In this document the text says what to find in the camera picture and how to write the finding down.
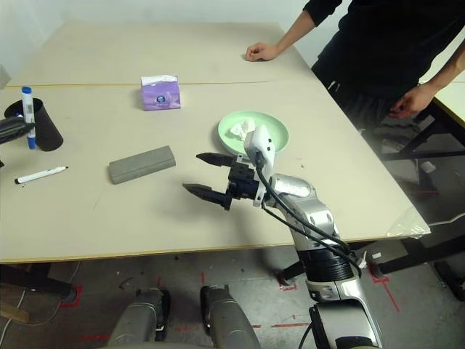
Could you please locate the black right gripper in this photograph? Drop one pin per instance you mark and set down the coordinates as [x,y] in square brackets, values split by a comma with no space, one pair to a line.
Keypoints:
[243,181]

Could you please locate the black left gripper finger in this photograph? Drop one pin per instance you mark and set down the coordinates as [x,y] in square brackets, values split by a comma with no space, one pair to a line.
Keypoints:
[12,135]
[11,124]

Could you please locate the white marker blue cap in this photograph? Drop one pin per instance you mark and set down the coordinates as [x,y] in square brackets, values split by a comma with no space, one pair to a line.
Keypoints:
[28,109]

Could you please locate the white marker black tip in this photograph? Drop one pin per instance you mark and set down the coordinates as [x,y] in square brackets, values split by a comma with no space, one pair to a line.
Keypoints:
[40,175]

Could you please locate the white tissue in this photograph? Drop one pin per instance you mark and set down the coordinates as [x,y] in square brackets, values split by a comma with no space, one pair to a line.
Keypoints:
[241,129]

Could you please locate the grey glasses case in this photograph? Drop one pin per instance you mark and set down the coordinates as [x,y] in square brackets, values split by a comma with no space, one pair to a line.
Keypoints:
[141,165]

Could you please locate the green plate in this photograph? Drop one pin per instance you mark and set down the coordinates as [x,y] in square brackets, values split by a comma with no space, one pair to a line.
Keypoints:
[276,131]

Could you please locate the person bare forearm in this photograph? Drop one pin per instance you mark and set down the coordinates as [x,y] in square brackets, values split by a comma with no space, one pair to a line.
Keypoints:
[294,32]
[447,72]

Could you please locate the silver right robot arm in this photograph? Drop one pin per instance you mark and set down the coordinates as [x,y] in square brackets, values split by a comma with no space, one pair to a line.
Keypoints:
[309,214]

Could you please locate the person bare hand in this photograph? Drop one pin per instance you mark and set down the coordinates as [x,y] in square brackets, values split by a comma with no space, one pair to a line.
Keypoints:
[414,102]
[261,51]

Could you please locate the black plastic cup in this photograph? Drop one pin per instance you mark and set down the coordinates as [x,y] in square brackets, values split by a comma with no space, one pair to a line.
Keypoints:
[49,134]

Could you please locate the purple tissue pack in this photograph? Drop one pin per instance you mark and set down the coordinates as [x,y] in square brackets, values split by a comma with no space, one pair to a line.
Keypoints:
[160,98]

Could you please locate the grey robot right leg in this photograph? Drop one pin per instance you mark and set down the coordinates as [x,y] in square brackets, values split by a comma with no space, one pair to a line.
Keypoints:
[229,320]

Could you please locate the grey robot leg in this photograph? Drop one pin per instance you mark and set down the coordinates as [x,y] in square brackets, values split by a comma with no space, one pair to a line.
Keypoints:
[229,320]
[140,316]

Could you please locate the black table leg beam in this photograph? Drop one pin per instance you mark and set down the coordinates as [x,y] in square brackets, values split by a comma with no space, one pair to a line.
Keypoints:
[32,280]
[417,254]

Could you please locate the grey robot left leg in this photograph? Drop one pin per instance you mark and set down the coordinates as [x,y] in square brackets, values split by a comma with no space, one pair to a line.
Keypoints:
[140,316]

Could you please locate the wooden block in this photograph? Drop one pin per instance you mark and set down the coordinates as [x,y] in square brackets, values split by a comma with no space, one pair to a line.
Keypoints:
[14,313]

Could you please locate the clear plastic film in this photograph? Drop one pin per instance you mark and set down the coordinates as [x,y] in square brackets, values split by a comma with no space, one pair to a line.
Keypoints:
[410,225]

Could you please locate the person black clothing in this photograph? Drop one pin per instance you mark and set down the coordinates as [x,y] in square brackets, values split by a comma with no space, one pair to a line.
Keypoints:
[381,43]

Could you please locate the black chair base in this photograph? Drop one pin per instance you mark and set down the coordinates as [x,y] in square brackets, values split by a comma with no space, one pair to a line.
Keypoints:
[454,280]

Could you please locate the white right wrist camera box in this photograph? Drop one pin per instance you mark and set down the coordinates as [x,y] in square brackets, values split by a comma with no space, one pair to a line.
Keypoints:
[263,145]

